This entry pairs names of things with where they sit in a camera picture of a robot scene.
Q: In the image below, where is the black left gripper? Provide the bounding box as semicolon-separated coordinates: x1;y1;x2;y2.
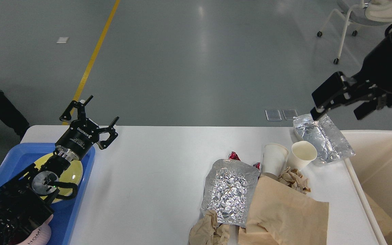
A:
55;96;119;160

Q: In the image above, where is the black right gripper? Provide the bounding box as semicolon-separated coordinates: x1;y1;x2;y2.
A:
310;34;392;121

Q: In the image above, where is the yellow plastic plate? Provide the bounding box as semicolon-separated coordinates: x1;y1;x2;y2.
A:
31;160;83;199

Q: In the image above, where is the silver foil bag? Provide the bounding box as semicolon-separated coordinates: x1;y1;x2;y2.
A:
293;114;355;166

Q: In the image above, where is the white paper cup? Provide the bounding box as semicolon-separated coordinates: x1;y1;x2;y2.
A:
261;143;289;180
286;141;317;171

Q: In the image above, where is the small brown paper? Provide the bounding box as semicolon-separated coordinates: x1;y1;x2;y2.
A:
277;166;311;194

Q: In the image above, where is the pink ribbed mug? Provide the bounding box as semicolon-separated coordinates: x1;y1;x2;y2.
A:
17;215;53;245

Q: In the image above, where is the large brown paper sheet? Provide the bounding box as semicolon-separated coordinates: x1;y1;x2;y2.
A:
364;193;392;236

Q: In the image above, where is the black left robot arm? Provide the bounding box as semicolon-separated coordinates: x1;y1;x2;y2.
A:
0;96;119;245

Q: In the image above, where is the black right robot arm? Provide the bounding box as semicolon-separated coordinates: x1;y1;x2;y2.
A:
310;23;392;121

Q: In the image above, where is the beige plastic bin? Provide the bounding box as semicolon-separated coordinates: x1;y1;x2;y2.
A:
342;130;392;245

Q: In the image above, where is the white rolling chair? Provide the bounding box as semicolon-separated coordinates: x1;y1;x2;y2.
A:
317;0;392;65

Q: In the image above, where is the blue plastic tray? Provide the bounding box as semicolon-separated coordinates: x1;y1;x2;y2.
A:
0;143;95;245

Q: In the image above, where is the person in brown sweater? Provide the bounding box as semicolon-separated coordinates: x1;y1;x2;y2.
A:
0;90;31;140

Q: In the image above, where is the red foil wrapper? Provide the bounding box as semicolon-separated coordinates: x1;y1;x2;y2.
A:
228;151;263;174

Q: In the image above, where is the large crumpled foil bag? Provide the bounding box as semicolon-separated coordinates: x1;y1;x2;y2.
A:
200;159;260;228

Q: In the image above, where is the crumpled brown paper ball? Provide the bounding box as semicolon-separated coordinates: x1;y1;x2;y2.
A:
189;210;230;245

